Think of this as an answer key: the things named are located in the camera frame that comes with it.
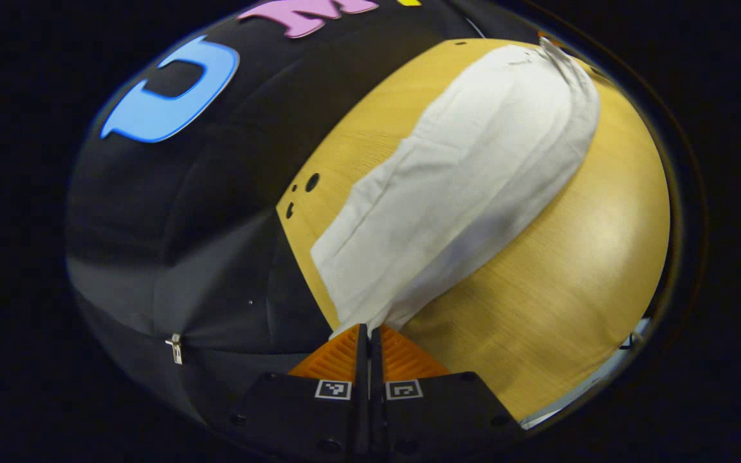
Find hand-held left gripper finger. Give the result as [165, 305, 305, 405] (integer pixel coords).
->
[372, 325, 526, 456]
[229, 323, 370, 454]

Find white jeans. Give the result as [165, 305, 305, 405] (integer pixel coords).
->
[309, 37, 601, 340]

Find black backdrop cloth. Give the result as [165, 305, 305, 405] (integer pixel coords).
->
[65, 0, 551, 425]

